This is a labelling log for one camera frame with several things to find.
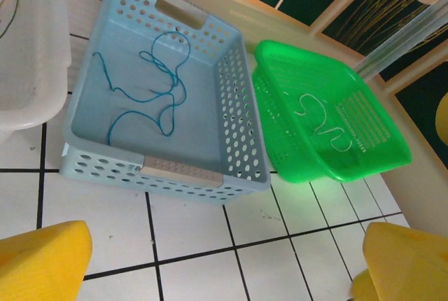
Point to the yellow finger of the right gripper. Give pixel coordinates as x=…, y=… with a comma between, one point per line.
x=362, y=288

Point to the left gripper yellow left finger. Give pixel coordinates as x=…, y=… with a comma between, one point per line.
x=42, y=266

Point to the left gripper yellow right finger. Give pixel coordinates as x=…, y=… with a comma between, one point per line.
x=409, y=269

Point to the white plastic basket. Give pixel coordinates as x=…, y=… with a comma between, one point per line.
x=35, y=70

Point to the light blue plastic basket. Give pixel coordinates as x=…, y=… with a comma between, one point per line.
x=199, y=105

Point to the green plastic basket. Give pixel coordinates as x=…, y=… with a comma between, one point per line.
x=280, y=70

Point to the aluminium frame post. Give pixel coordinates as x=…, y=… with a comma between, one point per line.
x=402, y=40

